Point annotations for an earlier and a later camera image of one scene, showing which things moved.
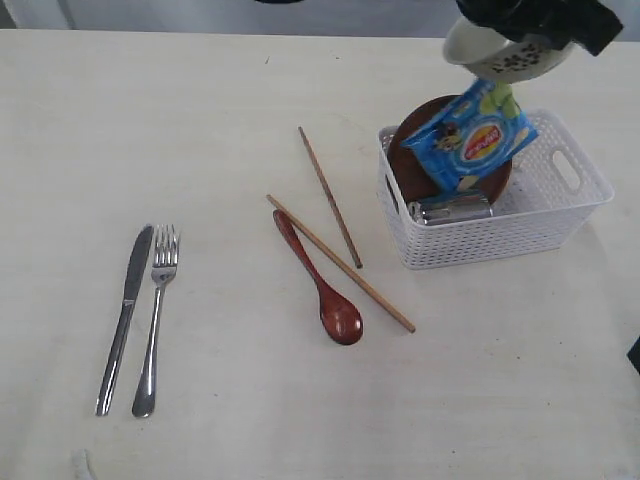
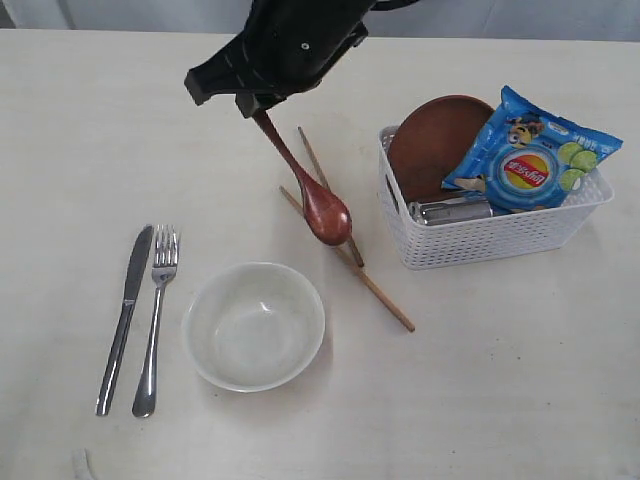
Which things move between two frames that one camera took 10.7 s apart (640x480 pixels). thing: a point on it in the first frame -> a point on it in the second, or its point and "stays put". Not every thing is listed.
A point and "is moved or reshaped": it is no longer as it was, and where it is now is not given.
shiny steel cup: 451,210 stays put
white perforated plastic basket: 556,188 stays put
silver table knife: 139,269 stays put
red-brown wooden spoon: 338,318 -> 325,215
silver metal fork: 165,252 stays put
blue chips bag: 455,151 -> 528,159
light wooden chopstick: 305,229 is moved or reshaped
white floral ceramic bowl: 498,57 -> 252,326
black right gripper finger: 557,22 -> 285,47
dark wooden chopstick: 330,199 stays put
